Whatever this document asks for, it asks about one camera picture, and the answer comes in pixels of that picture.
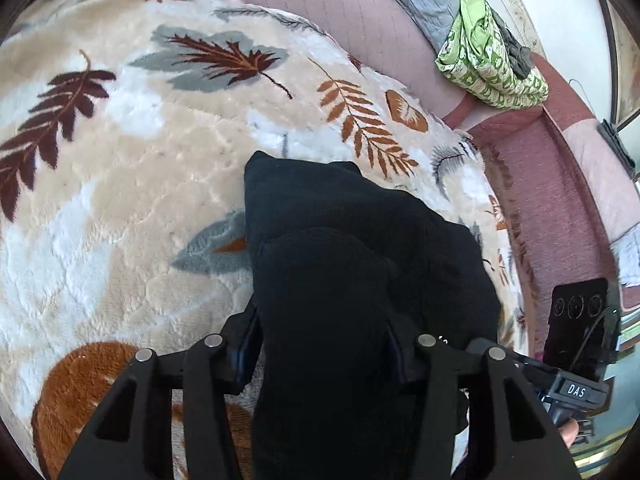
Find black pants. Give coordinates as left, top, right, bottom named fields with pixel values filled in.
left=243, top=151, right=503, bottom=480

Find wooden framed door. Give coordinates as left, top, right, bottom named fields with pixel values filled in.
left=597, top=0, right=640, bottom=128

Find leaf print fleece blanket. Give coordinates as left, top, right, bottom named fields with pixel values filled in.
left=0, top=0, right=531, bottom=480

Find dark grey bag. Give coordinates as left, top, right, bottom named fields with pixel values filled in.
left=597, top=119, right=637, bottom=181

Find person's right hand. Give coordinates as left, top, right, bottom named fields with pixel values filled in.
left=559, top=417, right=581, bottom=447

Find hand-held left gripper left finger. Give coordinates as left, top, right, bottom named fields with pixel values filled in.
left=57, top=304, right=262, bottom=480

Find dark grey cloth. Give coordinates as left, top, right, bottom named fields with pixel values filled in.
left=492, top=7, right=533, bottom=81

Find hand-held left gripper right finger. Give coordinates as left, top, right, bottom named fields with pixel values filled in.
left=386, top=309, right=573, bottom=480

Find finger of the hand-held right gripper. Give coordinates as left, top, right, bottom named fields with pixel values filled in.
left=510, top=356, right=560, bottom=395

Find green patterned cloth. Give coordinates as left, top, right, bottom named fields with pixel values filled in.
left=435, top=0, right=549, bottom=111

